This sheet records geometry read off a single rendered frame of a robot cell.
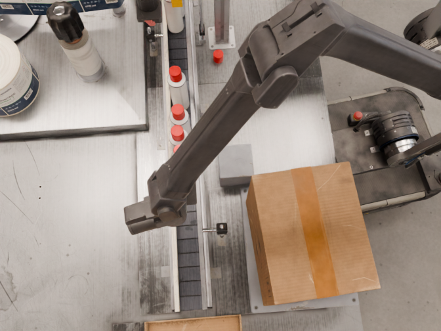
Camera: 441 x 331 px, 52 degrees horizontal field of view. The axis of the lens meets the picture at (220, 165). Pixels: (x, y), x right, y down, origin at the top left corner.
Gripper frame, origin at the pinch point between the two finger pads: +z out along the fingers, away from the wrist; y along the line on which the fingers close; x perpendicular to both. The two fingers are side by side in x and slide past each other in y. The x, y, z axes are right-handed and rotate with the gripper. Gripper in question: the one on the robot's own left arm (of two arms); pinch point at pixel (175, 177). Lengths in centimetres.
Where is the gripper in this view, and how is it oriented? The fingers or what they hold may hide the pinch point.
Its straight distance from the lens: 112.0
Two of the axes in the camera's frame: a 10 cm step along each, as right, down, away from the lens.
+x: 0.4, 9.2, 3.8
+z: -0.7, -3.8, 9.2
